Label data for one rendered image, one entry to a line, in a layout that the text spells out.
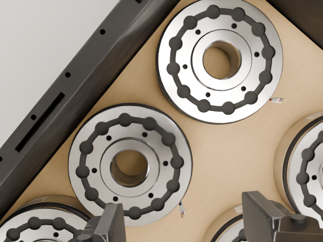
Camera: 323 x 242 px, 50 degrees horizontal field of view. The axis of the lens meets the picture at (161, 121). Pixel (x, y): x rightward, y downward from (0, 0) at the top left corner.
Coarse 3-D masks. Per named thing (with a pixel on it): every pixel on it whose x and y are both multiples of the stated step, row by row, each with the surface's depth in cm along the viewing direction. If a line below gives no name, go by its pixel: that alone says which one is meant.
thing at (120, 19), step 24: (120, 0) 20; (144, 0) 20; (120, 24) 21; (96, 48) 21; (72, 72) 21; (48, 96) 21; (72, 96) 21; (24, 120) 21; (48, 120) 21; (24, 144) 22; (0, 168) 21
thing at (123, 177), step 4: (116, 156) 31; (112, 164) 28; (116, 164) 31; (112, 168) 28; (116, 168) 30; (116, 172) 29; (120, 172) 31; (144, 172) 30; (116, 176) 29; (120, 176) 30; (124, 176) 30; (128, 176) 31; (132, 176) 31; (136, 176) 31; (140, 176) 30; (144, 176) 29; (120, 180) 29; (124, 180) 29; (128, 180) 30; (132, 180) 30; (136, 180) 29; (140, 180) 28
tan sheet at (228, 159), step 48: (192, 0) 30; (144, 48) 31; (288, 48) 31; (144, 96) 31; (288, 96) 31; (192, 144) 31; (240, 144) 31; (48, 192) 31; (192, 192) 32; (240, 192) 32; (144, 240) 32; (192, 240) 32
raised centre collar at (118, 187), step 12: (120, 144) 27; (132, 144) 27; (144, 144) 27; (108, 156) 27; (144, 156) 28; (156, 156) 28; (108, 168) 28; (156, 168) 28; (108, 180) 28; (144, 180) 28; (156, 180) 28; (120, 192) 28; (132, 192) 28; (144, 192) 28
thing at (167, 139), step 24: (96, 120) 28; (120, 120) 28; (144, 120) 28; (168, 120) 28; (72, 144) 28; (96, 144) 28; (168, 144) 28; (72, 168) 28; (96, 168) 28; (168, 168) 28; (96, 192) 29; (168, 192) 29; (144, 216) 28
